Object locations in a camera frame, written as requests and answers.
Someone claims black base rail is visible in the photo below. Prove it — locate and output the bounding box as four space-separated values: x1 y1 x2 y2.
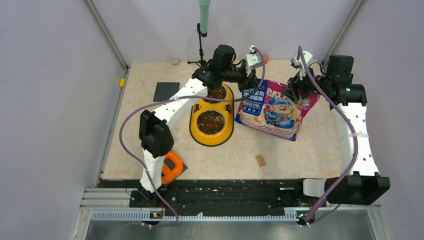
129 179 318 217

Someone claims dark grey lego baseplate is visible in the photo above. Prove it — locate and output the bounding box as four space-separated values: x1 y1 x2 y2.
153 82 180 102

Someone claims small wooden cube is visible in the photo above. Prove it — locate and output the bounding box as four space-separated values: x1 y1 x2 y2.
171 58 180 66

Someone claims small dark grey plate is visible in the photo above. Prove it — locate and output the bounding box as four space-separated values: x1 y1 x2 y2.
164 158 188 178

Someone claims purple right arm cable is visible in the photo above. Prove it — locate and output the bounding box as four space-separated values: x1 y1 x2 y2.
297 45 359 228

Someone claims black tripod stand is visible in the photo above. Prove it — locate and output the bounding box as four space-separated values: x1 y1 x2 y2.
186 22 209 68

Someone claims yellow double pet bowl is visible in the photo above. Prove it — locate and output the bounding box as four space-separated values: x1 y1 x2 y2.
189 99 235 147

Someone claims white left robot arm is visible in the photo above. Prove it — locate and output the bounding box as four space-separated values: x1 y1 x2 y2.
139 44 265 193

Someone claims green microphone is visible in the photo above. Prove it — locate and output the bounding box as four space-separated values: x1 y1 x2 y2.
198 0 211 38

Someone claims wooden block near bag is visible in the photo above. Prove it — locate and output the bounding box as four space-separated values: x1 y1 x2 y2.
255 154 266 168

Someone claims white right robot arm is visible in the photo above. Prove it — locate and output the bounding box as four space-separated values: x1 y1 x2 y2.
283 51 391 206

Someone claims pink blue pet food bag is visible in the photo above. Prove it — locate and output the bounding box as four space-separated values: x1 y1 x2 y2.
235 79 320 141

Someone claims yellow block on frame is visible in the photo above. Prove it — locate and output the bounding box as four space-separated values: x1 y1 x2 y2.
119 78 126 88

